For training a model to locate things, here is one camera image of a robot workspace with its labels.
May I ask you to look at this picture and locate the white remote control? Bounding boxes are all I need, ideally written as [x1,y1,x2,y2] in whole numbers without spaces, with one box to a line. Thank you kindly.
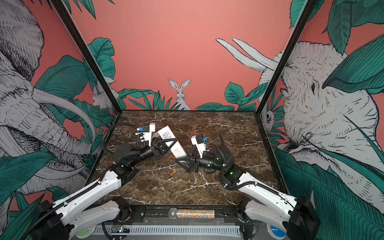
[158,126,187,159]

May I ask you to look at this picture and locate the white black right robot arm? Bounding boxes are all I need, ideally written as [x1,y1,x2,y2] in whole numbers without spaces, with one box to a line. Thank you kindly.
[175,145,321,240]

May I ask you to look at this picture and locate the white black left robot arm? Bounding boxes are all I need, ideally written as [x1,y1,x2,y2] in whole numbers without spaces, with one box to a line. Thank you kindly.
[20,138,178,240]

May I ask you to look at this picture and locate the glitter tube with ball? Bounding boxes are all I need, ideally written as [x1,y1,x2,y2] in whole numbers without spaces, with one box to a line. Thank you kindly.
[168,208,215,219]

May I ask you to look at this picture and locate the small green circuit board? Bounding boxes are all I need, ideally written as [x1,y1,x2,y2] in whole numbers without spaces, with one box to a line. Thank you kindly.
[111,225,131,236]

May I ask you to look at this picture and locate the green push button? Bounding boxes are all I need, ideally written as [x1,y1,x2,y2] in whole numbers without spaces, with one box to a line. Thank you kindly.
[76,226,96,239]

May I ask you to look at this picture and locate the blue push button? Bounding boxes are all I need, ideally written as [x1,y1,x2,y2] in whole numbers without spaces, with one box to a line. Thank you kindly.
[267,224,287,240]

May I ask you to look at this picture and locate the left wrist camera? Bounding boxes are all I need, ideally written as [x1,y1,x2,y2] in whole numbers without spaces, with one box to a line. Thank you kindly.
[136,123,156,147]

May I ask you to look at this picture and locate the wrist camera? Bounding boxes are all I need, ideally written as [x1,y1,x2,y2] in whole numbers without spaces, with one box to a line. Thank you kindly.
[136,123,156,147]
[191,135,208,158]

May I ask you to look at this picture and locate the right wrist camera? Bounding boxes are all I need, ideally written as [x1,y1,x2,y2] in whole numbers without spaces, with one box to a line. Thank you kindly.
[191,135,208,158]

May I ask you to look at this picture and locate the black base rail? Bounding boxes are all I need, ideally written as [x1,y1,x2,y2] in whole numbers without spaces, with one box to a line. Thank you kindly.
[121,205,252,224]

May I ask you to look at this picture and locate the white slotted cable duct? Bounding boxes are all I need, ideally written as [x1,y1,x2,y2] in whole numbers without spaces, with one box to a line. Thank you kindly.
[106,225,242,237]

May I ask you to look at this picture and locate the black left frame post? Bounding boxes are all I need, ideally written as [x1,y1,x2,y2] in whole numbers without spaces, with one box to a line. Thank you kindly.
[50,0,123,115]

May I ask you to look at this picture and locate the black frame post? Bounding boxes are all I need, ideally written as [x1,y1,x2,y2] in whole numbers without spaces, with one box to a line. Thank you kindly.
[256,0,317,116]
[50,0,123,115]

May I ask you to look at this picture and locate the black right frame post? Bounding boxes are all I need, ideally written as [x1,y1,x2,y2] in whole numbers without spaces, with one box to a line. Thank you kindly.
[256,0,317,116]

